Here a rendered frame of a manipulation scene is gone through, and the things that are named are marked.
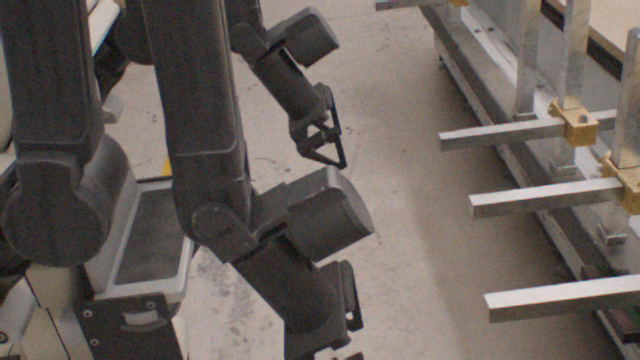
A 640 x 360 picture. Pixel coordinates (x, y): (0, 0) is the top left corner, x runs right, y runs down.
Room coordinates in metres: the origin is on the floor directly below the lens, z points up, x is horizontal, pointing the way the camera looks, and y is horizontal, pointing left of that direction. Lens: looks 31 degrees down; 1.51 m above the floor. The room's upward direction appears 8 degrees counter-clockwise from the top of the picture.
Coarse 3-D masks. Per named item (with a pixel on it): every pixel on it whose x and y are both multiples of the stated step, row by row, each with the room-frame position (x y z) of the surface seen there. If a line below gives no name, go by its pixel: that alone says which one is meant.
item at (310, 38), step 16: (304, 16) 0.89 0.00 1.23; (320, 16) 0.90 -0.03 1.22; (240, 32) 0.86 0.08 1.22; (272, 32) 0.90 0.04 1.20; (288, 32) 0.88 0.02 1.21; (304, 32) 0.88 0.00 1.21; (320, 32) 0.88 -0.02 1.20; (240, 48) 0.86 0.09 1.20; (256, 48) 0.86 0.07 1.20; (304, 48) 0.87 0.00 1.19; (320, 48) 0.87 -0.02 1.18; (336, 48) 0.89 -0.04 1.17; (304, 64) 0.88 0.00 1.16
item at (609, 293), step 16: (528, 288) 0.69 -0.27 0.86; (544, 288) 0.68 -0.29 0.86; (560, 288) 0.68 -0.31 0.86; (576, 288) 0.68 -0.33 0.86; (592, 288) 0.67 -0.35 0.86; (608, 288) 0.67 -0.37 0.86; (624, 288) 0.66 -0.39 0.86; (496, 304) 0.66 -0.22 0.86; (512, 304) 0.66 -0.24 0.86; (528, 304) 0.66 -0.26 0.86; (544, 304) 0.66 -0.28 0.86; (560, 304) 0.66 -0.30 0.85; (576, 304) 0.66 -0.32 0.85; (592, 304) 0.66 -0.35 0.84; (608, 304) 0.66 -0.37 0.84; (624, 304) 0.66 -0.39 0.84; (496, 320) 0.66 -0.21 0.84; (512, 320) 0.66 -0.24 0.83
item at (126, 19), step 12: (132, 0) 0.85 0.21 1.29; (132, 12) 0.85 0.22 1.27; (120, 24) 0.85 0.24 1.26; (132, 24) 0.85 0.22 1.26; (144, 24) 0.85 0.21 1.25; (120, 36) 0.85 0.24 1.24; (132, 36) 0.85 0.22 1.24; (144, 36) 0.85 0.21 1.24; (120, 48) 0.85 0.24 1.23; (132, 48) 0.85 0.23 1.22; (144, 48) 0.85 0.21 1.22; (132, 60) 0.85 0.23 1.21; (144, 60) 0.85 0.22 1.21
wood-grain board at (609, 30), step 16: (560, 0) 1.75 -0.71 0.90; (592, 0) 1.71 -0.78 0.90; (608, 0) 1.69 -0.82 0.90; (624, 0) 1.68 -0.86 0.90; (592, 16) 1.59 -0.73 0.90; (608, 16) 1.58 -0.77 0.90; (624, 16) 1.56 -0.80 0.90; (592, 32) 1.52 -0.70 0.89; (608, 32) 1.48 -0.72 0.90; (624, 32) 1.46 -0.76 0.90; (608, 48) 1.43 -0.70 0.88; (624, 48) 1.37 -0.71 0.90
